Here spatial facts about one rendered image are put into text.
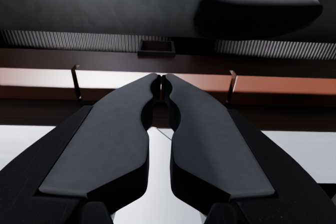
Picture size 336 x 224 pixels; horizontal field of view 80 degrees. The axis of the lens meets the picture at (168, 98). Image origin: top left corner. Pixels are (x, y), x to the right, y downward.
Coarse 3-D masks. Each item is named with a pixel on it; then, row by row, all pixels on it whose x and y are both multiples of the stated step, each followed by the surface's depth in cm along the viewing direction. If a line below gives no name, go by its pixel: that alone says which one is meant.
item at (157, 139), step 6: (150, 132) 22; (156, 132) 22; (150, 138) 22; (156, 138) 22; (162, 138) 22; (168, 138) 22; (150, 144) 23; (156, 144) 23; (162, 144) 23; (168, 144) 23
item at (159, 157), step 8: (152, 152) 23; (160, 152) 23; (168, 152) 23; (152, 160) 24; (160, 160) 24; (168, 160) 24; (152, 168) 25; (160, 168) 25; (168, 168) 25; (152, 176) 26; (160, 176) 26; (168, 176) 26
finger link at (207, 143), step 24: (168, 96) 11; (192, 96) 9; (168, 120) 10; (192, 120) 8; (216, 120) 8; (192, 144) 7; (216, 144) 7; (240, 144) 7; (192, 168) 6; (216, 168) 6; (240, 168) 6; (192, 192) 6; (216, 192) 6; (240, 192) 5; (264, 192) 5
